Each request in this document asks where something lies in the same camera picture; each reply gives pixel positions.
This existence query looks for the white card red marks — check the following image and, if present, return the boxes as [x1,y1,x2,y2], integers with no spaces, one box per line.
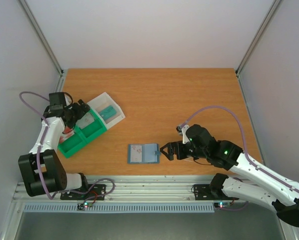
[129,144,143,163]

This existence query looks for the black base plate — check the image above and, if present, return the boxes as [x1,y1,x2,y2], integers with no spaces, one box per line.
[60,184,107,201]
[191,184,231,201]

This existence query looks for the red white card in tray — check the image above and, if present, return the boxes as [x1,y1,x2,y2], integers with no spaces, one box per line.
[59,126,75,144]

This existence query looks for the aluminium front rail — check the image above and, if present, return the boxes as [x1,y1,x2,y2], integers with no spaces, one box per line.
[12,174,288,203]

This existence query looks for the green plastic tray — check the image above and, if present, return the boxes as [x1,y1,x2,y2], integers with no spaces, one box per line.
[58,109,107,158]

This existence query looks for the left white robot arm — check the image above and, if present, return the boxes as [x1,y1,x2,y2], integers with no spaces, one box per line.
[18,92,90,200]

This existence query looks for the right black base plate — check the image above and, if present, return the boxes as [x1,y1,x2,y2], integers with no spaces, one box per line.
[191,184,231,201]

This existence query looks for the white translucent plastic bin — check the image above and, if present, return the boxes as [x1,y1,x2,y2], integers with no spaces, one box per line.
[87,92,126,130]

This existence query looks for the grey slotted cable duct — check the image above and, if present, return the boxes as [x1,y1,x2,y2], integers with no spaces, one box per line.
[23,202,215,214]

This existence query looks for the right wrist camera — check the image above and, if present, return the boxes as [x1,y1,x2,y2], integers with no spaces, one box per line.
[176,124,190,144]

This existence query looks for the grey card in tray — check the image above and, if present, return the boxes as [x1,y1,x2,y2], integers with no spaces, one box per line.
[76,112,95,129]

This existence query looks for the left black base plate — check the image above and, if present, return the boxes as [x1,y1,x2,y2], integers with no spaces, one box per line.
[60,184,107,201]

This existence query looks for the teal card in bin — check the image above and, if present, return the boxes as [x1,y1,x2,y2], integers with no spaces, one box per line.
[99,105,117,121]

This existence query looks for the teal card holder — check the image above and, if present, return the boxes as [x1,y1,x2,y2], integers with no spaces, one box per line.
[127,143,161,165]

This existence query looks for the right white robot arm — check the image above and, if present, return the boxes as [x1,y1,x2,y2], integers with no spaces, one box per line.
[160,124,299,228]

